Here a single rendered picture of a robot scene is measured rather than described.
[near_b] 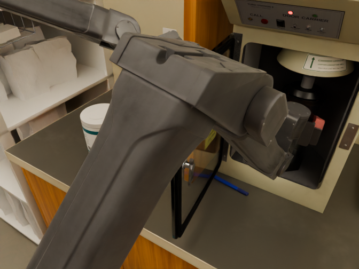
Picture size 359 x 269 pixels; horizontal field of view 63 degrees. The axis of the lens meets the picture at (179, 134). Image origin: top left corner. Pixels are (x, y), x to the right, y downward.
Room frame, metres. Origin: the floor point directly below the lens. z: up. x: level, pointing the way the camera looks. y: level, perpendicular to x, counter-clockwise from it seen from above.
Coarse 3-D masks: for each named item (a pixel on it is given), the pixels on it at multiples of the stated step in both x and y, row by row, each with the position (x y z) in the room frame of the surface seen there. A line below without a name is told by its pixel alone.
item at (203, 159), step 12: (228, 36) 0.64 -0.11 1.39; (216, 48) 0.57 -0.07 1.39; (216, 132) 0.61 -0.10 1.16; (204, 144) 0.53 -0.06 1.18; (216, 144) 0.62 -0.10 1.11; (192, 156) 0.47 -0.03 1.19; (204, 156) 0.54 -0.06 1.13; (216, 156) 0.63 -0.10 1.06; (204, 168) 0.54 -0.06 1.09; (192, 180) 0.48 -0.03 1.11; (204, 180) 0.55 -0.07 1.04; (192, 192) 0.48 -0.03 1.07; (192, 204) 0.48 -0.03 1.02
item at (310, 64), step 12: (288, 60) 0.65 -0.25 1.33; (300, 60) 0.63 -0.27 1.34; (312, 60) 0.62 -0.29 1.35; (324, 60) 0.61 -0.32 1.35; (336, 60) 0.61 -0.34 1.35; (348, 60) 0.62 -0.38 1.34; (300, 72) 0.61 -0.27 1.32; (312, 72) 0.60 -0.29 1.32; (324, 72) 0.60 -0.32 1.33; (336, 72) 0.60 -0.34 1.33; (348, 72) 0.61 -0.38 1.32
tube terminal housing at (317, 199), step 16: (240, 32) 0.68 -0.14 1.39; (256, 32) 0.66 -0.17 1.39; (272, 32) 0.64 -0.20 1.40; (288, 48) 0.62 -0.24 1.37; (304, 48) 0.61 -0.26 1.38; (320, 48) 0.59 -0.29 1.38; (336, 48) 0.57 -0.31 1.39; (352, 48) 0.56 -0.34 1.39; (352, 112) 0.54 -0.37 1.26; (352, 144) 0.52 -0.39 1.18; (336, 160) 0.53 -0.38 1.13; (240, 176) 0.65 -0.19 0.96; (256, 176) 0.63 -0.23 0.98; (336, 176) 0.53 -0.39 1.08; (272, 192) 0.60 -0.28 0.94; (288, 192) 0.58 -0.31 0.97; (304, 192) 0.56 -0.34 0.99; (320, 192) 0.54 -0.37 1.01; (320, 208) 0.53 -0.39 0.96
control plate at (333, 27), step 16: (240, 0) 0.59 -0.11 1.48; (240, 16) 0.63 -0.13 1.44; (256, 16) 0.60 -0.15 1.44; (272, 16) 0.58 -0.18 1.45; (288, 16) 0.56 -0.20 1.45; (304, 16) 0.54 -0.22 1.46; (320, 16) 0.53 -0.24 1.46; (336, 16) 0.51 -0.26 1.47; (304, 32) 0.58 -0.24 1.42; (320, 32) 0.55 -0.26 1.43; (336, 32) 0.54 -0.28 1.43
